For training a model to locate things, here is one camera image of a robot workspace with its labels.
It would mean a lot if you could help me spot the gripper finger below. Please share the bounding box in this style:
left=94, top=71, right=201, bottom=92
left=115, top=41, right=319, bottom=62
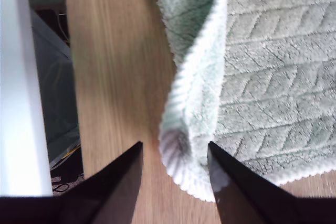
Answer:
left=207, top=141, right=310, bottom=224
left=56, top=141, right=144, bottom=224

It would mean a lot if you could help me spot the mint green fluffy tea towel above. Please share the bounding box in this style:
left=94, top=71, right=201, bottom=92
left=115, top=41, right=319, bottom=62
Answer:
left=146, top=0, right=336, bottom=203

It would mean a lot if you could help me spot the white panel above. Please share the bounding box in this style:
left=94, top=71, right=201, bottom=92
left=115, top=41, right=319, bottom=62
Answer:
left=0, top=0, right=54, bottom=198

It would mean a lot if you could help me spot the grey green cover sheet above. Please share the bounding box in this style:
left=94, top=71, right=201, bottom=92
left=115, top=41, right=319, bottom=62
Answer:
left=25, top=0, right=82, bottom=175

